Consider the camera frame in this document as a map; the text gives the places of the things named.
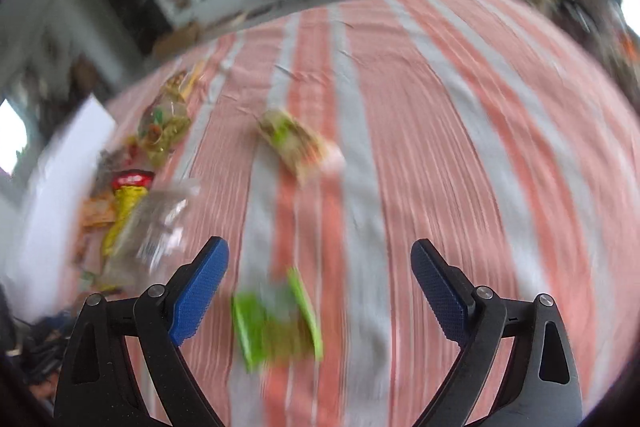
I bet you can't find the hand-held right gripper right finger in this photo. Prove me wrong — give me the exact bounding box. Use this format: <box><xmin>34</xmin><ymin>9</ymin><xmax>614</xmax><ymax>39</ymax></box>
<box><xmin>410</xmin><ymin>238</ymin><xmax>583</xmax><ymax>427</ymax></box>

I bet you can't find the yellow snack packet red top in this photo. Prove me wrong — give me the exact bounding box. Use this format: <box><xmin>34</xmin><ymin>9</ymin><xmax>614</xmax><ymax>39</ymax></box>
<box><xmin>100</xmin><ymin>169</ymin><xmax>156</xmax><ymax>258</ymax></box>

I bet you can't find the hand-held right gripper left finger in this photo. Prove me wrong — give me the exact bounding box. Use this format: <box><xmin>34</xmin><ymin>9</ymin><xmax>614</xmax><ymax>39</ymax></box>
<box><xmin>54</xmin><ymin>236</ymin><xmax>230</xmax><ymax>427</ymax></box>

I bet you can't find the clear plastic snack packet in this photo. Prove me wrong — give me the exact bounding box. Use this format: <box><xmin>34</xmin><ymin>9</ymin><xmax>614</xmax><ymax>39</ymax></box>
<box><xmin>100</xmin><ymin>179</ymin><xmax>201</xmax><ymax>288</ymax></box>

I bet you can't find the white board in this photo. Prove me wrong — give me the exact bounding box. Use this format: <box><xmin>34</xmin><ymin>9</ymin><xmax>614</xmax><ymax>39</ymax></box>
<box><xmin>0</xmin><ymin>94</ymin><xmax>118</xmax><ymax>313</ymax></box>

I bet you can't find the long yellow snack packet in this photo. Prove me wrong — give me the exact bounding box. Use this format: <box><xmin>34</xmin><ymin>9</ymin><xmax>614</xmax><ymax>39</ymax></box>
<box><xmin>165</xmin><ymin>62</ymin><xmax>208</xmax><ymax>104</ymax></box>

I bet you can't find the beige green snack packet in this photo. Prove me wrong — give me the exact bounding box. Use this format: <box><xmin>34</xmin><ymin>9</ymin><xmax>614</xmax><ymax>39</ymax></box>
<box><xmin>257</xmin><ymin>108</ymin><xmax>347</xmax><ymax>185</ymax></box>

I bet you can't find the brown snack packet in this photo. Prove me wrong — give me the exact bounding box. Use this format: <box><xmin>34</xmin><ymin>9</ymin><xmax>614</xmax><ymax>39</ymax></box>
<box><xmin>95</xmin><ymin>146</ymin><xmax>133</xmax><ymax>188</ymax></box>

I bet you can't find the orange snack packet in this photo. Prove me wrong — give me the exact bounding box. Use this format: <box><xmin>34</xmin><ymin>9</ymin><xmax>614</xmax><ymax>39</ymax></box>
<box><xmin>80</xmin><ymin>196</ymin><xmax>118</xmax><ymax>230</ymax></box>

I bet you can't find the cardboard box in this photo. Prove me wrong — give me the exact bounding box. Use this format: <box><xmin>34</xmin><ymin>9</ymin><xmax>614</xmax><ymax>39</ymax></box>
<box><xmin>152</xmin><ymin>22</ymin><xmax>201</xmax><ymax>58</ymax></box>

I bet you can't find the striped orange white bedsheet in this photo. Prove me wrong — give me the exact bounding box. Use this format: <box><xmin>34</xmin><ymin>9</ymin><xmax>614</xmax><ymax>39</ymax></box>
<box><xmin>50</xmin><ymin>0</ymin><xmax>640</xmax><ymax>427</ymax></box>

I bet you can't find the golden clear candy bag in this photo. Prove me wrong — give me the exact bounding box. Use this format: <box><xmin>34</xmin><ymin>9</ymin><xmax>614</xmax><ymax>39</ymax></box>
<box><xmin>137</xmin><ymin>99</ymin><xmax>193</xmax><ymax>168</ymax></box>

